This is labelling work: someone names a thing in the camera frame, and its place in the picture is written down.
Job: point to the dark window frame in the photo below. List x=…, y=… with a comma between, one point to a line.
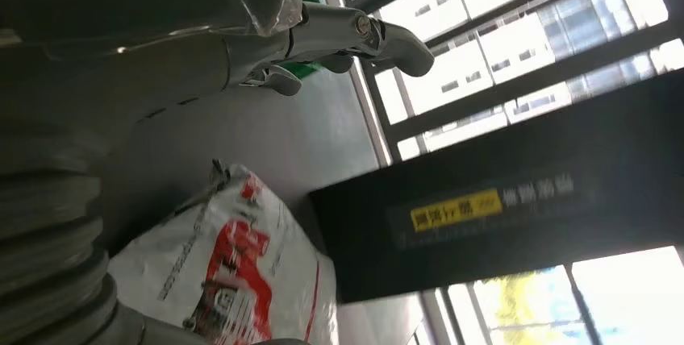
x=534, y=78

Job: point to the yellow and black scanner label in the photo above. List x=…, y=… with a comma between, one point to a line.
x=454, y=209

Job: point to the white red-printed plastic package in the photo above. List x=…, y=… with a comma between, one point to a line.
x=240, y=257

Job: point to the black inbound scanner machine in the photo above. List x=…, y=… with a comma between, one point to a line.
x=299, y=134

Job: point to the white building outside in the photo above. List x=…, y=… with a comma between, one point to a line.
x=454, y=73

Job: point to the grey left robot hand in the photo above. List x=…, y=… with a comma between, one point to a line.
x=133, y=38

